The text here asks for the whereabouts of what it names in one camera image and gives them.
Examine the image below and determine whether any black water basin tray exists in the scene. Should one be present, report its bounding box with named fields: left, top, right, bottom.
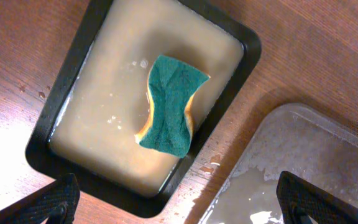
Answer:
left=25, top=0, right=262, bottom=218

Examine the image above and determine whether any large dark serving tray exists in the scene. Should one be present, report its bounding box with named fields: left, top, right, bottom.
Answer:
left=201, top=103, right=358, bottom=223

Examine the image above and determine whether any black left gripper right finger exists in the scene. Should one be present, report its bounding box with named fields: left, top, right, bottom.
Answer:
left=276, top=171, right=358, bottom=224

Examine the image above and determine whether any green and yellow sponge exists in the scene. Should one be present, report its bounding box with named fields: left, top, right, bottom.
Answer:
left=135, top=55, right=210, bottom=158

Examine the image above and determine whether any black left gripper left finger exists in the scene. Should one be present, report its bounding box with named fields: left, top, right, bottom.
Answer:
left=0, top=174, right=80, bottom=224

